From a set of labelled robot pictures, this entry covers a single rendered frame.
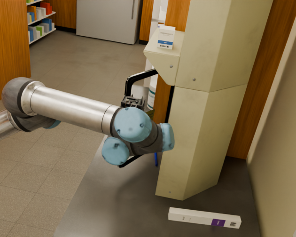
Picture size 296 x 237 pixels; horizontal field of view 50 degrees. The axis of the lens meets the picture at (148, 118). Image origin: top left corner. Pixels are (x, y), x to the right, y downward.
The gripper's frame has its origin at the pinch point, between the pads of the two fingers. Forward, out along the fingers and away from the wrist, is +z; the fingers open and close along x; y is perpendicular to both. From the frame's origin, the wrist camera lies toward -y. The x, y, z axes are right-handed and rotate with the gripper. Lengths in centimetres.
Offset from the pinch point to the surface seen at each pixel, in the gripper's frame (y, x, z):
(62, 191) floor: -128, 61, 76
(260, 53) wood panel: 18, -44, 29
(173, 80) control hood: 15.2, -11.6, -8.0
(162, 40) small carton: 25.4, -5.8, -2.3
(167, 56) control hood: 22.4, -8.4, -8.0
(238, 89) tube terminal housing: 11.6, -34.2, 2.8
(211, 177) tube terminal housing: -27.6, -33.7, 2.3
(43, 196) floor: -128, 72, 67
